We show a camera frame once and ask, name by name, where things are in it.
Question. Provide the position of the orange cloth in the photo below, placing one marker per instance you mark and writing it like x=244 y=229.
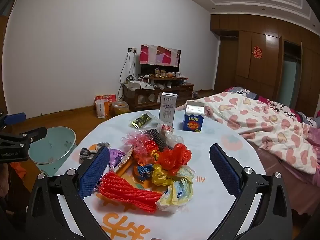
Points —
x=17 y=171

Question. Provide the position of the purple foil wrapper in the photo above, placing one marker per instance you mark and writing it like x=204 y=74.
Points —
x=117 y=155

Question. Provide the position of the red plastic bag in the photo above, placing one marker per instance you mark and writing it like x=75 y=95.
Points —
x=175 y=157

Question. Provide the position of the yellow plastic bag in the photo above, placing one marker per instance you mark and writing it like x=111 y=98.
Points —
x=161 y=177

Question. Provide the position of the white flat box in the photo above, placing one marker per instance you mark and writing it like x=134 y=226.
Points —
x=135 y=84

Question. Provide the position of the pink cellophane wrapper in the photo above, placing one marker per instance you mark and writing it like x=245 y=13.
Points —
x=133 y=141

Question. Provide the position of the red foam fruit net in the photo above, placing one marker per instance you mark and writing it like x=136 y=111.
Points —
x=130 y=195

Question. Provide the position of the wall socket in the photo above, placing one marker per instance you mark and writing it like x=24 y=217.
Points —
x=132 y=50

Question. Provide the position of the black television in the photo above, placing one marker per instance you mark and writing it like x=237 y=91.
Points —
x=150 y=68

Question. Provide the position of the orange-red foam net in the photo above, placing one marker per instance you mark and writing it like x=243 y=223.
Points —
x=147 y=150

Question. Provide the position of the white printed plastic bag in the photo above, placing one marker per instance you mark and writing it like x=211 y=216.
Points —
x=182 y=190

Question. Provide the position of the yellow bucket in plastic bag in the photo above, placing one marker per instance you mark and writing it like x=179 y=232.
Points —
x=120 y=108

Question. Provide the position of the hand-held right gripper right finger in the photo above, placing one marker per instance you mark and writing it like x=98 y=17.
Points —
x=225 y=170

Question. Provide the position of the light green enamel basin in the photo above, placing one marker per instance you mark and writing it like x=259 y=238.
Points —
x=55 y=142

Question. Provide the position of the white paper bag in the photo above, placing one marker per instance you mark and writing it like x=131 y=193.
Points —
x=101 y=110

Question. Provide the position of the blue milk carton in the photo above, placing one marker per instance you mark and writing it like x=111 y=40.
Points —
x=193 y=122

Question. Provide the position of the red paper decoration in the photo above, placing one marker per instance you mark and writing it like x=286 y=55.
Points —
x=258 y=52

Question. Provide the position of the blue and orange wrapper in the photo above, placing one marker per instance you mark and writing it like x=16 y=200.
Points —
x=143 y=172

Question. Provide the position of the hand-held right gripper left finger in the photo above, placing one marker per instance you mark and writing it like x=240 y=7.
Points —
x=95 y=172

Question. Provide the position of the brown wooden door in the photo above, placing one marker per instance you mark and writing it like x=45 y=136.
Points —
x=225 y=65

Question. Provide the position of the orange stick packet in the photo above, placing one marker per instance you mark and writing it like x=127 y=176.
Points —
x=125 y=169

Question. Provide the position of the colourful trash wrappers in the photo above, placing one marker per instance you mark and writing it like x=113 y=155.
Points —
x=156 y=137

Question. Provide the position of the tall white milk carton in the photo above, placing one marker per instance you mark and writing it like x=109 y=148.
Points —
x=168 y=110

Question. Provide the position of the dark wooden television stand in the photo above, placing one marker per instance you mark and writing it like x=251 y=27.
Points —
x=175 y=90

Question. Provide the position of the brown wooden wardrobe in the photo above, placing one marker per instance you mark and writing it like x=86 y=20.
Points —
x=267 y=67

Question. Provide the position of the clear plastic wrapper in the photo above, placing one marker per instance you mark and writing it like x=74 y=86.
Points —
x=175 y=136

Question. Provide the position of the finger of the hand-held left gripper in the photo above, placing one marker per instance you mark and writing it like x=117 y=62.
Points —
x=27 y=133
x=15 y=118

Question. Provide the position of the white printed tablecloth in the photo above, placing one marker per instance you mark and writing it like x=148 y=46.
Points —
x=212 y=135

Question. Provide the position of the green and gold snack packet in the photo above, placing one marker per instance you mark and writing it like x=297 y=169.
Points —
x=140 y=121

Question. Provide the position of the pink patterned television cover cloth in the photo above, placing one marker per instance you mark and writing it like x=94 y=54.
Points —
x=160 y=55

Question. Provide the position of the orange gift box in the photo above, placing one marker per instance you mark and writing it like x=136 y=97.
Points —
x=110 y=97

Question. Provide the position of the pink bed sheet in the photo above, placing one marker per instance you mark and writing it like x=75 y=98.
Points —
x=287 y=180

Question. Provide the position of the grey checked wrapper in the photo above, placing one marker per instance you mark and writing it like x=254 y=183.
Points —
x=86 y=152

